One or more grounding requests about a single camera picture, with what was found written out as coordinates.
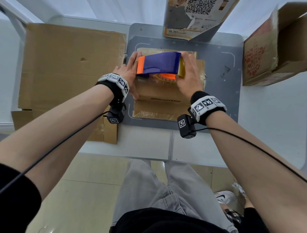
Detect person's left hand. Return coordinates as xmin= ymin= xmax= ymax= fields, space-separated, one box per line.
xmin=119 ymin=51 xmax=143 ymax=101

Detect person's right hand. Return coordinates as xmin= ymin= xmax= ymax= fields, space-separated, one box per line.
xmin=175 ymin=51 xmax=204 ymax=99

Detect blue orange tape dispenser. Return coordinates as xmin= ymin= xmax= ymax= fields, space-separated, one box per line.
xmin=153 ymin=57 xmax=185 ymax=82
xmin=136 ymin=52 xmax=182 ymax=78

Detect cardboard box black print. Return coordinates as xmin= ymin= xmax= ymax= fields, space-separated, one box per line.
xmin=132 ymin=47 xmax=207 ymax=122

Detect large cardboard box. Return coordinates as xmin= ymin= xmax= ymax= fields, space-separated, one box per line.
xmin=11 ymin=23 xmax=127 ymax=145

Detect red print cardboard box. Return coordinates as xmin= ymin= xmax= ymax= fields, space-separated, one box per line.
xmin=242 ymin=2 xmax=307 ymax=86

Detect person's right forearm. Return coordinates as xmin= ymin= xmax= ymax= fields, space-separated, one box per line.
xmin=206 ymin=111 xmax=307 ymax=233

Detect person's left forearm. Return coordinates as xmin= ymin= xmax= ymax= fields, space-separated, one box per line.
xmin=0 ymin=84 xmax=114 ymax=201

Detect grey scanning mat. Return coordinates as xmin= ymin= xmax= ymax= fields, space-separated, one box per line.
xmin=122 ymin=0 xmax=244 ymax=131

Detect grey scanner kiosk with poster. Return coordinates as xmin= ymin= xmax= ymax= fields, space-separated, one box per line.
xmin=163 ymin=0 xmax=240 ymax=41

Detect grey trousers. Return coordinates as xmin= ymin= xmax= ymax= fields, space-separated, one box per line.
xmin=111 ymin=158 xmax=238 ymax=233

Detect white checked cloth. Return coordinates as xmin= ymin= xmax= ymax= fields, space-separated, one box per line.
xmin=231 ymin=182 xmax=246 ymax=197

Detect white sneaker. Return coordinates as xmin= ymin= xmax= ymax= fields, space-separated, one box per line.
xmin=213 ymin=191 xmax=237 ymax=205

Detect black white plaid cloth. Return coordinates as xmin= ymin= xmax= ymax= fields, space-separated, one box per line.
xmin=223 ymin=208 xmax=244 ymax=225

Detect black shirt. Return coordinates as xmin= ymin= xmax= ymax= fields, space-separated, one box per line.
xmin=0 ymin=163 xmax=269 ymax=233

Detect black tracker cable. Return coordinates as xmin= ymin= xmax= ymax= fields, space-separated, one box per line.
xmin=195 ymin=127 xmax=307 ymax=183
xmin=0 ymin=111 xmax=112 ymax=195

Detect white metal frame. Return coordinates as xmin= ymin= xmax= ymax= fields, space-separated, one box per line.
xmin=0 ymin=0 xmax=43 ymax=44

